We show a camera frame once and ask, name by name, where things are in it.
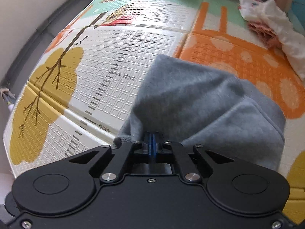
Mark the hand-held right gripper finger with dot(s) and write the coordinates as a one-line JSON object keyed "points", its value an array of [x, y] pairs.
{"points": [[154, 145], [150, 145]]}

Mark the grey sweatshirt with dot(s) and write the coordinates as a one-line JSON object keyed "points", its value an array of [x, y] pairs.
{"points": [[202, 100]]}

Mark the printed foam play mat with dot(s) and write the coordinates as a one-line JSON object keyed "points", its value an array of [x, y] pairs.
{"points": [[95, 76]]}

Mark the grey rod with pink tip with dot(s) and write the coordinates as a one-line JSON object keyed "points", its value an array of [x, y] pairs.
{"points": [[8, 96]]}

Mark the pink ruffled garment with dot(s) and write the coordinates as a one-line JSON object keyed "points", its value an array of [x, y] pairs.
{"points": [[264, 34]]}

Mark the grey fabric playpen fence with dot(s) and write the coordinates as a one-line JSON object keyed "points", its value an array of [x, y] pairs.
{"points": [[35, 23]]}

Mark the white floral baby garment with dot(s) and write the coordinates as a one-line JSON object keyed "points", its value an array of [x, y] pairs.
{"points": [[286, 33]]}

